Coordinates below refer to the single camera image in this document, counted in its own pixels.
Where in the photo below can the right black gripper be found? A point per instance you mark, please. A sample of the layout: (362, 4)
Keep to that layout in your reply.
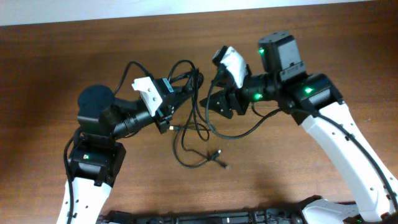
(237, 103)

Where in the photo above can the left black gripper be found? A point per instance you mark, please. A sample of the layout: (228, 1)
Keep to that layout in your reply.
(163, 117)

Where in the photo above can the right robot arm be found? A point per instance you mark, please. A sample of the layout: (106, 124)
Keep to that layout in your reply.
(318, 107)

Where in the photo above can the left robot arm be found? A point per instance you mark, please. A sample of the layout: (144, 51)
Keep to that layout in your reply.
(93, 156)

